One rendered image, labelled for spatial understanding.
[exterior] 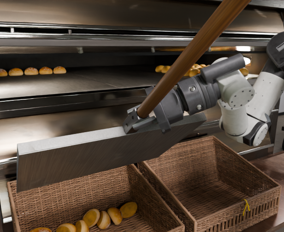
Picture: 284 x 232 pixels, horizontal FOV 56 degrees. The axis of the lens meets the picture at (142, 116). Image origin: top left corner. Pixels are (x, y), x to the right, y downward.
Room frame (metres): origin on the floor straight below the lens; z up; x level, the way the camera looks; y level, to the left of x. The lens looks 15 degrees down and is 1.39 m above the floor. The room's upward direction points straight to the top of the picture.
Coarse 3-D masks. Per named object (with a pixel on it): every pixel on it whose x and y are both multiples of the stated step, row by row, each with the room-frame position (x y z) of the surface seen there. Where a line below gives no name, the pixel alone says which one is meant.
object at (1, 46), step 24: (0, 48) 0.95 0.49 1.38; (24, 48) 0.99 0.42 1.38; (48, 48) 1.04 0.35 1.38; (72, 48) 1.08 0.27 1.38; (96, 48) 1.14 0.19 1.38; (120, 48) 1.19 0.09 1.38; (144, 48) 1.26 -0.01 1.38; (168, 48) 1.33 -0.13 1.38; (216, 48) 1.50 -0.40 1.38; (240, 48) 1.60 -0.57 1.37; (264, 48) 1.72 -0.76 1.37
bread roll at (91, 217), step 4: (88, 212) 1.06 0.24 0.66; (92, 212) 1.05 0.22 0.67; (96, 212) 1.05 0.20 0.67; (84, 216) 1.05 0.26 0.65; (88, 216) 1.05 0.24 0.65; (92, 216) 1.04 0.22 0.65; (96, 216) 1.04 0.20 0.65; (84, 220) 1.04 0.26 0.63; (88, 220) 1.04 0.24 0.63; (92, 220) 1.04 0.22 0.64; (96, 220) 1.04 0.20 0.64; (88, 224) 1.03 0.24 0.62; (92, 224) 1.03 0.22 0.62
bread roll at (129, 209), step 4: (124, 204) 1.14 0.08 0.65; (128, 204) 1.14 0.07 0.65; (132, 204) 1.14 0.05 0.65; (136, 204) 1.15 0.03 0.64; (120, 208) 1.13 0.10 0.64; (124, 208) 1.12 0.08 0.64; (128, 208) 1.13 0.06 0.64; (132, 208) 1.13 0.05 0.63; (136, 208) 1.14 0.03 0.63; (124, 212) 1.11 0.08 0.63; (128, 212) 1.12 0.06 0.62; (132, 212) 1.12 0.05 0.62; (124, 216) 1.10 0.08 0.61; (128, 216) 1.11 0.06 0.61
